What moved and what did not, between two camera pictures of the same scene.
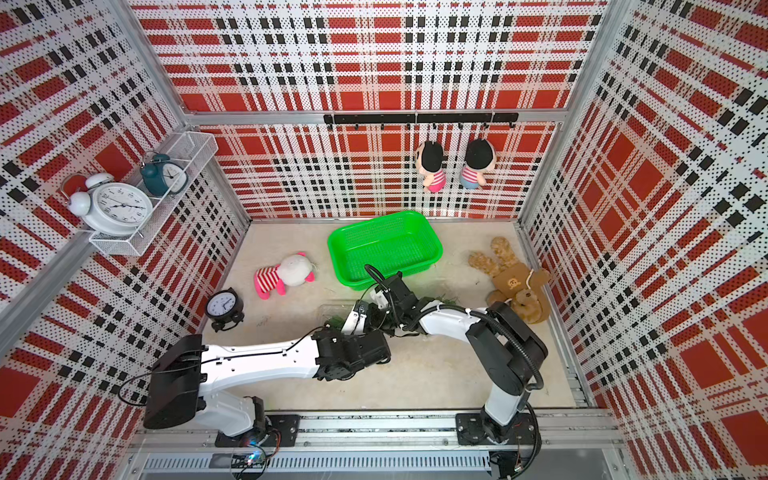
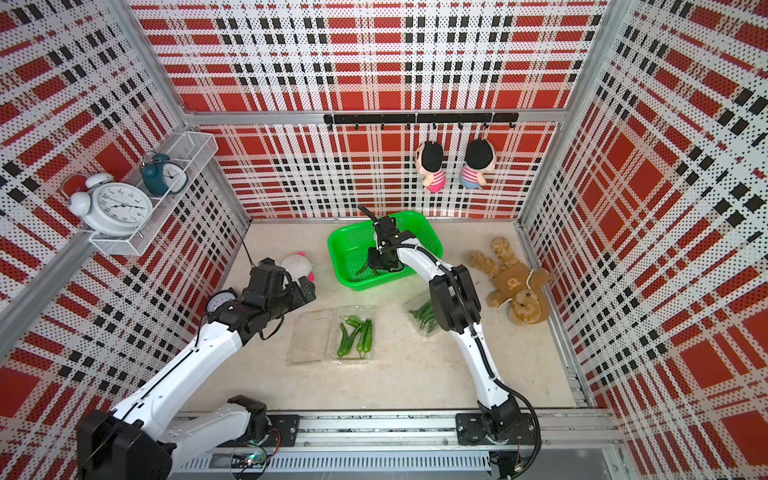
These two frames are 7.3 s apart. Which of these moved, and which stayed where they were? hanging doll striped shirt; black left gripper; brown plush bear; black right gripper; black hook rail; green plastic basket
Moved: black left gripper; black right gripper
Stayed: green plastic basket; black hook rail; hanging doll striped shirt; brown plush bear
